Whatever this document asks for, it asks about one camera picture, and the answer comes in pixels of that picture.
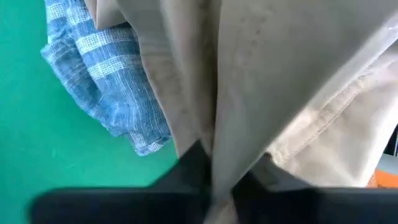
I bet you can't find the blue patterned garment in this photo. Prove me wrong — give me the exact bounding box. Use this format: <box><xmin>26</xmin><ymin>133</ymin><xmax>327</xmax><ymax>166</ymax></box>
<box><xmin>40</xmin><ymin>0</ymin><xmax>173</xmax><ymax>157</ymax></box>

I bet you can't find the orange label pump bottle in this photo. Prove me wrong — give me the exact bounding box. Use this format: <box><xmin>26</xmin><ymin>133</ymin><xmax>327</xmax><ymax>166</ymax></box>
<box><xmin>366</xmin><ymin>152</ymin><xmax>398</xmax><ymax>189</ymax></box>

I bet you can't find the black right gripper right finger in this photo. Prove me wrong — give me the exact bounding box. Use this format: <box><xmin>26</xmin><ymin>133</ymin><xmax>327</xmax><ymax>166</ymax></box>
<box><xmin>231</xmin><ymin>152</ymin><xmax>398</xmax><ymax>224</ymax></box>

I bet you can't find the beige garment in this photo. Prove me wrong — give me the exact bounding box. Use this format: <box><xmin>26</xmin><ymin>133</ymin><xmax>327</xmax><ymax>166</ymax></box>
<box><xmin>83</xmin><ymin>0</ymin><xmax>398</xmax><ymax>224</ymax></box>

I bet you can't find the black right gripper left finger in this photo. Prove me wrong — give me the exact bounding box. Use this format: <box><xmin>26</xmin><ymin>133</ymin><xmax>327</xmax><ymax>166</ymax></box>
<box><xmin>29</xmin><ymin>139</ymin><xmax>213</xmax><ymax>224</ymax></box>

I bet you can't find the black aluminium rig frame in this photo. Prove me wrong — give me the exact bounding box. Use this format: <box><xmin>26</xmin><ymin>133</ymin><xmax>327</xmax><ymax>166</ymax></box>
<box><xmin>383</xmin><ymin>124</ymin><xmax>398</xmax><ymax>156</ymax></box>

